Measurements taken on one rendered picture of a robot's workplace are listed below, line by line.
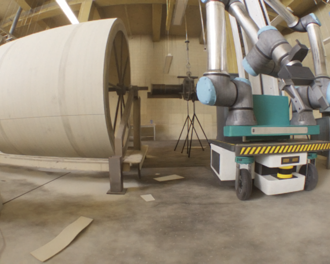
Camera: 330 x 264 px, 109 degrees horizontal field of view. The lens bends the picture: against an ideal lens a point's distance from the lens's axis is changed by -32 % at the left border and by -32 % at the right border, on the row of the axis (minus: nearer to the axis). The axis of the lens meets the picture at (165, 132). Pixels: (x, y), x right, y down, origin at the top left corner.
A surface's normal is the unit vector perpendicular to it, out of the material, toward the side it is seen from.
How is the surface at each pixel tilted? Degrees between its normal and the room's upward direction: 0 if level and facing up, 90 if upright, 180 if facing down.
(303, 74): 67
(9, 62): 80
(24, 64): 83
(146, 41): 90
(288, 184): 90
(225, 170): 90
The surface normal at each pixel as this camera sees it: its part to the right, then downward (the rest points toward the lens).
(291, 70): 0.00, -0.40
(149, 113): 0.07, -0.01
